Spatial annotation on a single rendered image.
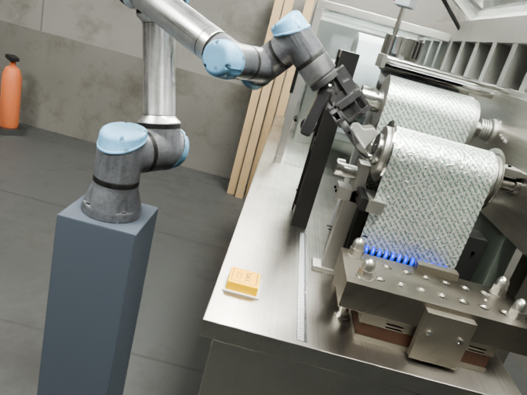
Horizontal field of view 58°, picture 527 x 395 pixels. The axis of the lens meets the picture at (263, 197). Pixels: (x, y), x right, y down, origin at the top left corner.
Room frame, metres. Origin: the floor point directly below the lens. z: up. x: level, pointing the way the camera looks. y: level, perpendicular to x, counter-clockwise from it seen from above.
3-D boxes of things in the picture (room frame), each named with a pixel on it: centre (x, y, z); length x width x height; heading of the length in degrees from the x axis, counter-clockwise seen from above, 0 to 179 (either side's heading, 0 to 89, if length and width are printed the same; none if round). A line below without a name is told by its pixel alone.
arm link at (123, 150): (1.14, 0.38, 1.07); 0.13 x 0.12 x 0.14; 151
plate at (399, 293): (0.92, -0.40, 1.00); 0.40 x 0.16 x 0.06; 90
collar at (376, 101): (1.35, -0.21, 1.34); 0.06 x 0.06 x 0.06; 0
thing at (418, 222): (1.04, -0.36, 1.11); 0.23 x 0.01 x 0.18; 90
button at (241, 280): (0.94, -0.01, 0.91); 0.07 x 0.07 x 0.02; 0
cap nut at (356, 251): (0.97, -0.23, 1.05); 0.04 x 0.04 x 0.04
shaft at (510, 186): (1.10, -0.53, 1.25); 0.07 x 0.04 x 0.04; 90
